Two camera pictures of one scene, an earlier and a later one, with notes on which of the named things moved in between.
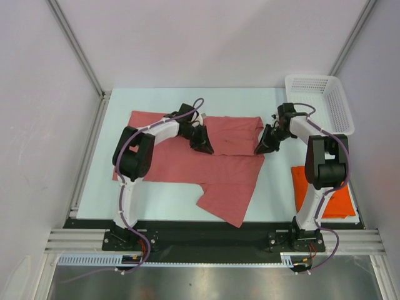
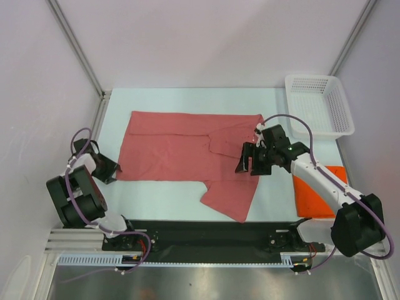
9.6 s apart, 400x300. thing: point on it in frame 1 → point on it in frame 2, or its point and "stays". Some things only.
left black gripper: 204,145 → 110,164
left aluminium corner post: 87,62 stays
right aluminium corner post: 352,38 stays
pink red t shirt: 229,175 stays
